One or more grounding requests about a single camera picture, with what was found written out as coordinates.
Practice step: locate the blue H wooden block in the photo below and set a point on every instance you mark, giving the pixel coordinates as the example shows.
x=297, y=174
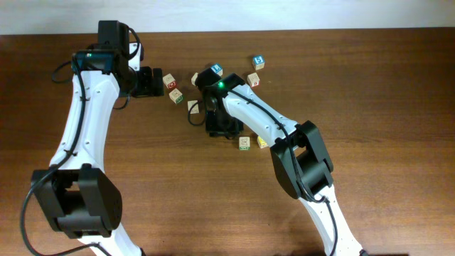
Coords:
x=194, y=78

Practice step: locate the blue L wooden block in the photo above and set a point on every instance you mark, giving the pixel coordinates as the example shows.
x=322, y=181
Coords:
x=217, y=68

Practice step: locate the plain faced wooden block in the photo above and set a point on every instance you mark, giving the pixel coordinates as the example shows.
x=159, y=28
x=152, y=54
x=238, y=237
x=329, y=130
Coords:
x=193, y=106

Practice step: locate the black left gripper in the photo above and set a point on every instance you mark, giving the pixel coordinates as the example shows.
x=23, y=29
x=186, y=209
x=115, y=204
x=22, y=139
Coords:
x=146, y=87

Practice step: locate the green letter wooden block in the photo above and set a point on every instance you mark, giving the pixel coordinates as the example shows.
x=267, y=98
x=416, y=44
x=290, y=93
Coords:
x=176, y=96

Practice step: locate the red Q wooden block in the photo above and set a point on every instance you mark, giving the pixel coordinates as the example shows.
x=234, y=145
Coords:
x=169, y=81

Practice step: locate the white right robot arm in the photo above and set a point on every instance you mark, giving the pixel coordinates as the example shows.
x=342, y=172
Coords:
x=300, y=158

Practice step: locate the blue 5 wooden block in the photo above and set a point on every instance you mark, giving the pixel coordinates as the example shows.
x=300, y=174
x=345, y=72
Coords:
x=258, y=62

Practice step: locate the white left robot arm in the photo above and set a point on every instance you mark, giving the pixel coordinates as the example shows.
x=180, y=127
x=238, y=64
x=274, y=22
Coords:
x=74, y=193

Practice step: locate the yellow O wooden block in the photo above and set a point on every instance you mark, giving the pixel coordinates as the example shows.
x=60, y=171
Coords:
x=262, y=143

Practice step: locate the green R wooden block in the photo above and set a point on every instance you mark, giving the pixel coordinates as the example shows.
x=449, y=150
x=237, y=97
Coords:
x=244, y=143

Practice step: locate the red 9 wooden block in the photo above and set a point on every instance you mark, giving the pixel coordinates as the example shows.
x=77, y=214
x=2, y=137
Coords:
x=253, y=80

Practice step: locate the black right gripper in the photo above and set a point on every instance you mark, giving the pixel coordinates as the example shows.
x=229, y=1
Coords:
x=222, y=127

